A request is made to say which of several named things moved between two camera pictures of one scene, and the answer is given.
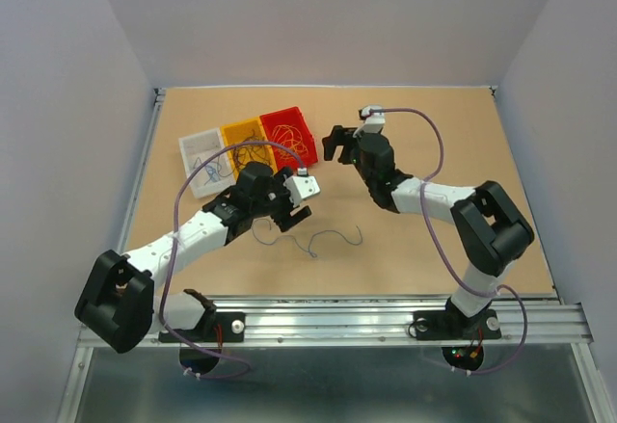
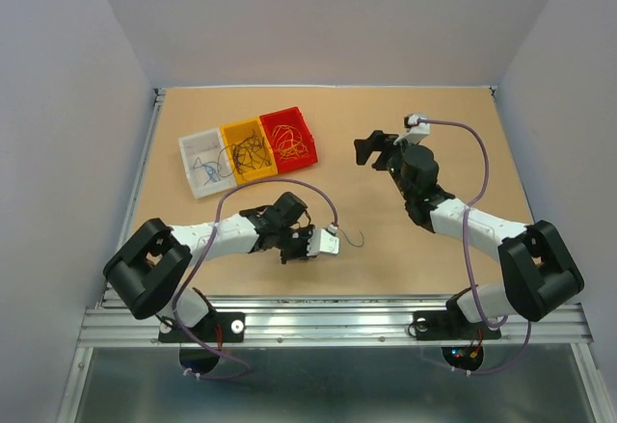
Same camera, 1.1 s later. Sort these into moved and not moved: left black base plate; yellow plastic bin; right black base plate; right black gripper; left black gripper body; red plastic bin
Moved: right black gripper; left black gripper body
Not moved: yellow plastic bin; left black base plate; red plastic bin; right black base plate
